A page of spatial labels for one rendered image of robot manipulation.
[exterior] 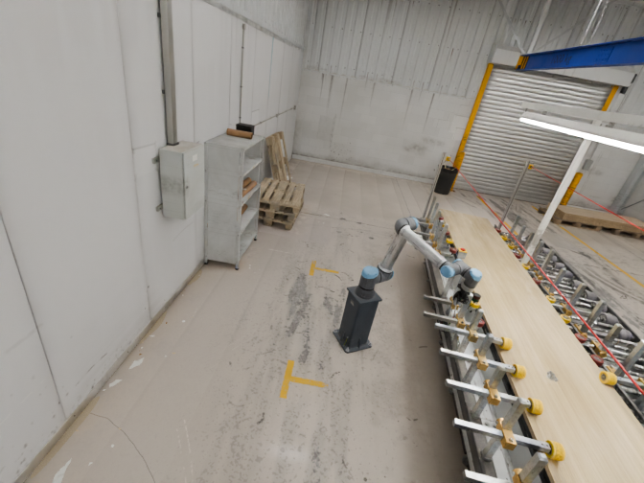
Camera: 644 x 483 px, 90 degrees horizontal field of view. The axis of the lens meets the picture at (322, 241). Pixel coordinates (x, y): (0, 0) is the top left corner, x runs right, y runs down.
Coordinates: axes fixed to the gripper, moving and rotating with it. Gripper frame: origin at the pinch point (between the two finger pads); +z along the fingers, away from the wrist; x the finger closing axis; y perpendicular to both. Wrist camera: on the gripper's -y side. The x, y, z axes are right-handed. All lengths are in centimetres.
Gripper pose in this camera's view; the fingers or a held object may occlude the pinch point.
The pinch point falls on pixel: (455, 303)
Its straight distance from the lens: 283.0
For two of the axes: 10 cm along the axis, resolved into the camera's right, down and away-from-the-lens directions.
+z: -1.6, 7.7, 6.2
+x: 9.7, 2.3, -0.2
